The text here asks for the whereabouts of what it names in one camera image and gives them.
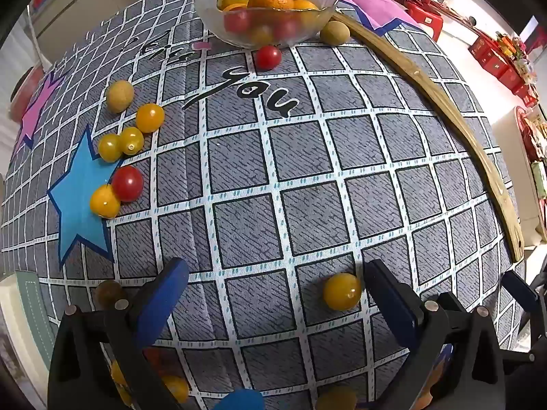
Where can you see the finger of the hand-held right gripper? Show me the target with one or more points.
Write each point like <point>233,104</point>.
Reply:
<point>519,290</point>

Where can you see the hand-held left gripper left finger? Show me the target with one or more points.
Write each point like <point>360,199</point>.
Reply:
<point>164,294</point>

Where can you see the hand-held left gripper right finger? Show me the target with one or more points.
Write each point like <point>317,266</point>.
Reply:
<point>389,299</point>

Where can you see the yellow cherry tomato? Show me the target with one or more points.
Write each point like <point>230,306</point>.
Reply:
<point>261,34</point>
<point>109,148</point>
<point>342,291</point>
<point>131,140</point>
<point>175,388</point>
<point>227,0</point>
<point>150,117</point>

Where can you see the brown longan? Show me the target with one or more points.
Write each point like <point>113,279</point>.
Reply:
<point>108,292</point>

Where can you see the orange cherry tomato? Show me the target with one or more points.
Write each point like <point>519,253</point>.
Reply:
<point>104,202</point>
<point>116,372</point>

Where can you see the olive-tan longan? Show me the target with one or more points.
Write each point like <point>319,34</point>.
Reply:
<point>119,96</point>
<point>334,33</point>
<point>336,398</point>

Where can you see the red cherry tomato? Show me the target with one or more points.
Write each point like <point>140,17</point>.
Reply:
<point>127,183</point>
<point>268,57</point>
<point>237,21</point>
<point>286,28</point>

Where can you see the grey checked star-print cloth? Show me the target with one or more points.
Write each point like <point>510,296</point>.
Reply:
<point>299,158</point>

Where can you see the curved wooden strip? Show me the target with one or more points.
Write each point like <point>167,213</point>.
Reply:
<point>427,81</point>

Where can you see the stack of red gift boxes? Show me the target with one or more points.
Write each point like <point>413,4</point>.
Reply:
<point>500,62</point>

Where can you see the red plastic basin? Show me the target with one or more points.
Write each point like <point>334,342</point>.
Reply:
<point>25,94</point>

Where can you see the clear glass bowl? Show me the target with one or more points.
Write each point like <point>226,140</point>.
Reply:
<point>318,25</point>

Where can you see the white cabinet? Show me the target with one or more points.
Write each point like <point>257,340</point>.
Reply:
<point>85,0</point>

